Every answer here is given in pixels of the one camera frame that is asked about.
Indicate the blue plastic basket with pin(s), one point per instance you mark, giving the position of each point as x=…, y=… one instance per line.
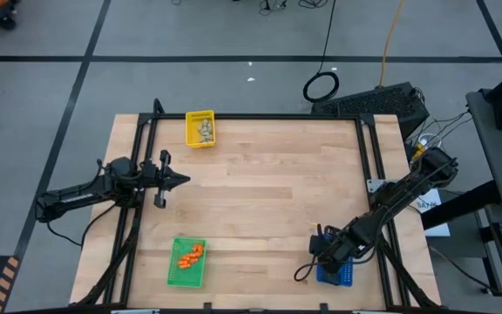
x=344, y=277

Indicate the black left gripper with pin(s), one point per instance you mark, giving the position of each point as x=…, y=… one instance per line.
x=153, y=176

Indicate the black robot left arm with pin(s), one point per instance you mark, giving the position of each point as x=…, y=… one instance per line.
x=76, y=196

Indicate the yellow power plug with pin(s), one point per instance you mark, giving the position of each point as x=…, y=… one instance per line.
x=418, y=151

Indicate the white paper sheet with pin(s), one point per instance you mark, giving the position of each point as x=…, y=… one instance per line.
x=436, y=227

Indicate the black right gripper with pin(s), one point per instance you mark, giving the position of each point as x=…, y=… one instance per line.
x=338, y=244

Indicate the green plastic basket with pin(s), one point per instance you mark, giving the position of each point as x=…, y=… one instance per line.
x=185, y=279

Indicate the grey side table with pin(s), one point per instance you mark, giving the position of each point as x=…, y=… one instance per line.
x=490, y=152

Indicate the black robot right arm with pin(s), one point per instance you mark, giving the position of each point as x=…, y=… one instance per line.
x=399, y=196

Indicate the black mesh computer tower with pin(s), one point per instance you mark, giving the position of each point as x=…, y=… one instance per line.
x=373, y=102

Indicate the yellow plastic basket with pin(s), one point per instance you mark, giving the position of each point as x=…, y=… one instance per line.
x=191, y=131

